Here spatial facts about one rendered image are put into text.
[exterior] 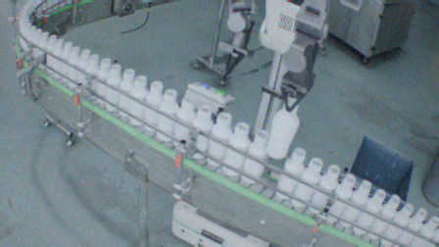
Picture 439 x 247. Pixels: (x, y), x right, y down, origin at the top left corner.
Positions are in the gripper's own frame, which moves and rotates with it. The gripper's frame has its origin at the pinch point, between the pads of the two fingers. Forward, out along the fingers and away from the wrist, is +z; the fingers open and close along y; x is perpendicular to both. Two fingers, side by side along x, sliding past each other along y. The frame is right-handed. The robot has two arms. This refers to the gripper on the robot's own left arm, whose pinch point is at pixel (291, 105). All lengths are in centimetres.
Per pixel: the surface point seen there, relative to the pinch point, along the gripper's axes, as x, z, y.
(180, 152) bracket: 23.2, 21.7, -10.6
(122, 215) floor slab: 78, 129, 30
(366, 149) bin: -27, 40, 60
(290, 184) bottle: -7.4, 22.7, -1.3
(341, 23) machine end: 48, 92, 377
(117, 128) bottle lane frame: 53, 33, -4
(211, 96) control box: 28.7, 17.9, 13.9
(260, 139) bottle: 5.6, 13.6, -0.6
